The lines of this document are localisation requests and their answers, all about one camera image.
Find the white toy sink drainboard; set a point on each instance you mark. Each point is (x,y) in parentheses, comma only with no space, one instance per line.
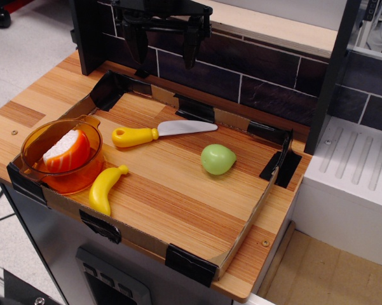
(340,199)

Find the grey toy oven front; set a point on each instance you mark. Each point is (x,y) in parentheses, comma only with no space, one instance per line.
(108,284)

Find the salmon sushi toy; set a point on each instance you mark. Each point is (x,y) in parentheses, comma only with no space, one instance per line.
(69,153)

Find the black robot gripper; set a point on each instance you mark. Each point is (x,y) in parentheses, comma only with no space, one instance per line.
(189,18)

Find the yellow toy banana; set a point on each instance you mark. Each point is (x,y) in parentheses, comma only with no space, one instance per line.
(99,191)

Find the black caster wheel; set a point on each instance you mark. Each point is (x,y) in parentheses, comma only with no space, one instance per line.
(5,19)

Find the yellow handled toy knife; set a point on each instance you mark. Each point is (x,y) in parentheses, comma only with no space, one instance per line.
(124,137)

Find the orange transparent plastic pot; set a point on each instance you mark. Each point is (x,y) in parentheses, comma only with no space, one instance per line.
(43,138)

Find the dark grey shelf post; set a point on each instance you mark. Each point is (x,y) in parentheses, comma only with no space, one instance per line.
(321,117)

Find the green toy pear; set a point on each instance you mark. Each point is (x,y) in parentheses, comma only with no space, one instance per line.
(217,159)

